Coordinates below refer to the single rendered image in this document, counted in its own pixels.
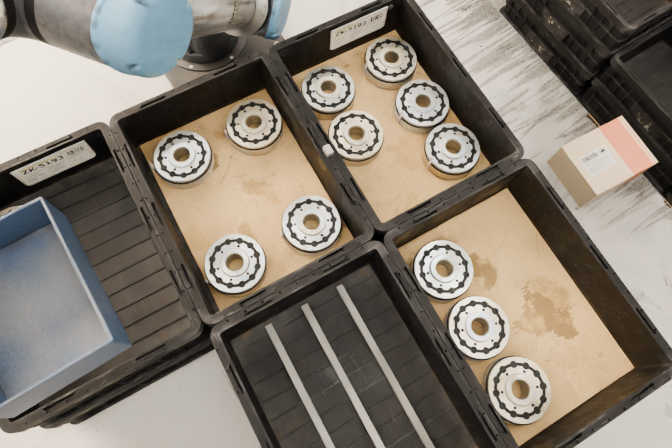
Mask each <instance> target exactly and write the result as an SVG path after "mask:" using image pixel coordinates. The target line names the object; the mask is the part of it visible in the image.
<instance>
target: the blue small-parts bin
mask: <svg viewBox="0 0 672 448"><path fill-rule="evenodd" d="M131 346H132V343H131V341H130V340H129V338H128V336H127V334H126V332H125V330H124V328H123V326H122V324H121V322H120V320H119V318H118V316H117V314H116V312H115V310H114V308H113V306H112V304H111V303H110V301H109V299H108V297H107V295H106V293H105V291H104V289H103V287H102V285H101V283H100V281H99V279H98V277H97V275H96V273H95V271H94V269H93V268H92V266H91V264H90V262H89V260H88V258H87V256H86V254H85V252H84V250H83V248H82V246H81V244H80V242H79V240H78V238H77V236H76V234H75V232H74V231H73V229H72V227H71V225H70V223H69V221H68V219H67V217H66V215H64V214H63V213H62V212H61V211H59V210H58V209H57V208H56V207H54V206H53V205H52V204H50V203H49V202H48V201H47V200H45V199H44V198H43V197H38V198H37V199H35V200H33V201H31V202H29V203H27V204H25V205H23V206H21V207H19V208H17V209H15V210H13V211H11V212H9V213H7V214H5V215H3V216H1V217H0V418H14V417H16V416H18V415H19V414H21V413H23V412H24V411H26V410H28V409H29V408H31V407H33V406H34V405H36V404H37V403H39V402H41V401H42V400H44V399H46V398H47V397H49V396H51V395H52V394H54V393H56V392H57V391H59V390H61V389H62V388H64V387H66V386H67V385H69V384H70V383H72V382H74V381H75V380H77V379H79V378H80V377H82V376H84V375H85V374H87V373H89V372H90V371H92V370H94V369H95V368H97V367H99V366H100V365H102V364H103V363H105V362H107V361H108V360H110V359H112V358H113V357H115V356H117V355H118V354H120V353H122V352H123V351H125V350H127V349H128V348H130V347H131Z"/></svg>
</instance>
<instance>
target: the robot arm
mask: <svg viewBox="0 0 672 448"><path fill-rule="evenodd" d="M290 6H291V0H0V40H1V39H4V38H10V37H19V38H27V39H32V40H36V41H40V42H43V43H45V44H48V45H51V46H54V47H56V48H59V49H62V50H65V51H67V52H70V53H73V54H76V55H78V56H81V57H84V58H87V59H89V60H92V61H95V62H98V63H100V64H103V65H106V66H109V67H111V68H112V69H114V70H116V71H118V72H120V73H123V74H126V75H131V76H139V77H143V78H156V77H160V76H162V75H165V74H166V73H168V72H170V71H171V70H172V69H173V68H175V67H176V66H177V60H178V59H179V60H180V59H184V60H186V61H189V62H193V63H209V62H214V61H217V60H219V59H221V58H223V57H225V56H226V55H228V54H229V53H230V52H231V51H232V50H233V49H234V47H235V45H236V44H237V41H238V37H239V36H240V37H242V36H248V35H252V34H254V35H258V36H261V37H264V39H270V40H276V39H278V38H279V37H280V35H281V33H282V31H283V29H284V27H285V24H286V21H287V18H288V14H289V10H290Z"/></svg>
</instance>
